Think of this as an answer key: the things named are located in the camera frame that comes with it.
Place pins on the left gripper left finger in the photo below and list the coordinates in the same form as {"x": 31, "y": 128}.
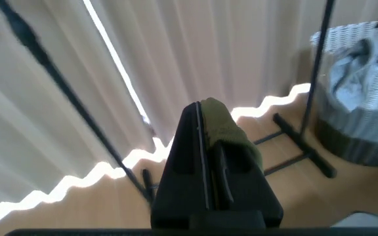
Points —
{"x": 182, "y": 183}

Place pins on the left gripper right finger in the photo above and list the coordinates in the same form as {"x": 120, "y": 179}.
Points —
{"x": 248, "y": 200}

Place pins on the green long-sleeved shirt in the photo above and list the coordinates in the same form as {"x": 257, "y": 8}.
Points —
{"x": 218, "y": 121}

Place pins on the black clothes rack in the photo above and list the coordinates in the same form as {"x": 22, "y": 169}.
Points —
{"x": 307, "y": 150}

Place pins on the white laundry basket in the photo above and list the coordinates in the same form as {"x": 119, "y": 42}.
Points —
{"x": 366, "y": 128}

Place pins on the beige curtain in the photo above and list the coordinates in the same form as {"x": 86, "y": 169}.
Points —
{"x": 208, "y": 49}

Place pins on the pale grey garment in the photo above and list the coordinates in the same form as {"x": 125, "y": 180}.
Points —
{"x": 353, "y": 91}

